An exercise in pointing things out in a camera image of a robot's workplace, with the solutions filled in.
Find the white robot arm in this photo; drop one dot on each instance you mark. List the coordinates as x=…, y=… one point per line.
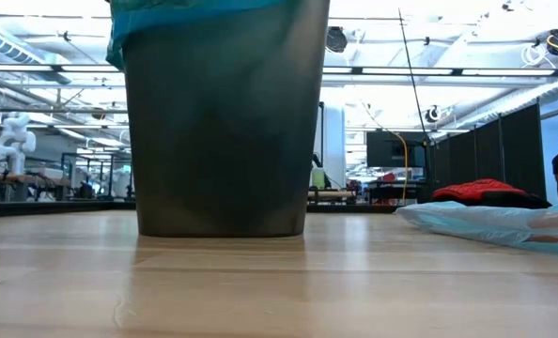
x=13, y=141

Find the background workbench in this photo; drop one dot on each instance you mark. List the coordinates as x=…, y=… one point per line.
x=35, y=179

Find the black partition screen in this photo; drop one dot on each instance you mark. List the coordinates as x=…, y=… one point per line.
x=514, y=150

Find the black monitor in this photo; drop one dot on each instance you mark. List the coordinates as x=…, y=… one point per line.
x=392, y=149

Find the red and black work glove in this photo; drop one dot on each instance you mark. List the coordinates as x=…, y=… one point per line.
x=476, y=188

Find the wooden background table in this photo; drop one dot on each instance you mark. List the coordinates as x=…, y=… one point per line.
x=335, y=193

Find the green bottle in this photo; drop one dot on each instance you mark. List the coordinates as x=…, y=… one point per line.
x=318, y=178

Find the light blue plastic bags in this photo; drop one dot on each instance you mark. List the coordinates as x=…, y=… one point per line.
x=471, y=225

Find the black background desk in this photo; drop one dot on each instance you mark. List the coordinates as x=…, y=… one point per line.
x=392, y=184

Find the dark grey trash bin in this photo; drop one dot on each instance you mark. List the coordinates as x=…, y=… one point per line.
x=222, y=141

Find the teal plastic trash bag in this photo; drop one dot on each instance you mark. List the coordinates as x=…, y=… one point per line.
x=166, y=19

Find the red background item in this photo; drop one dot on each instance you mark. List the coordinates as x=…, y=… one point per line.
x=388, y=177

